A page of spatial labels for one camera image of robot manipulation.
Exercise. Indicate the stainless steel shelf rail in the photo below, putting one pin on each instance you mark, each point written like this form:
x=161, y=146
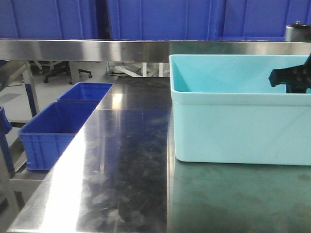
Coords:
x=137, y=51

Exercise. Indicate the near blue floor crate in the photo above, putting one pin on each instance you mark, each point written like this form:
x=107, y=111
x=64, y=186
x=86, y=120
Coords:
x=46, y=136

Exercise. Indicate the right blue shelf crate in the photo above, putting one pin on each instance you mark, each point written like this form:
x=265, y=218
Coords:
x=260, y=19

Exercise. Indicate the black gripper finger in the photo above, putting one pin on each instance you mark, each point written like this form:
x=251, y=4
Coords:
x=297, y=79

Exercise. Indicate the left blue shelf crate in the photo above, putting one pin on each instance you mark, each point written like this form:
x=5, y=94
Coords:
x=48, y=19

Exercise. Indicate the blue floor crate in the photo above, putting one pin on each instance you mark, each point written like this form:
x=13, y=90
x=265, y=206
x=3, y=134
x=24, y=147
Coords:
x=46, y=136
x=85, y=92

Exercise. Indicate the middle blue shelf crate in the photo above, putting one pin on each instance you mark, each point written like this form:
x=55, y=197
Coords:
x=162, y=19

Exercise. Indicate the grey robot arm link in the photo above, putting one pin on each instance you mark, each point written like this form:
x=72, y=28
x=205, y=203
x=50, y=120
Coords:
x=298, y=32

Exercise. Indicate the black office chair base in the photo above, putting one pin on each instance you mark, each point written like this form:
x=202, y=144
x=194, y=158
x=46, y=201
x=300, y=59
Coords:
x=70, y=68

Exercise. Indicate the far blue floor crate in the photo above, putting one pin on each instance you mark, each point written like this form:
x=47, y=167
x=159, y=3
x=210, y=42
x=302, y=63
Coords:
x=85, y=92

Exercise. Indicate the blue shelf crate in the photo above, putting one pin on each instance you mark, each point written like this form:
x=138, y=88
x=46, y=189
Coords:
x=48, y=19
x=162, y=19
x=260, y=19

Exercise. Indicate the steel table leg frame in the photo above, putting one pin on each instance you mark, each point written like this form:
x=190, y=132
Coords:
x=11, y=181

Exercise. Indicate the light blue plastic tub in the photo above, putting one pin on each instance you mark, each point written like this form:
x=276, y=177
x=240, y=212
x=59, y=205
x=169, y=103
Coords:
x=226, y=111

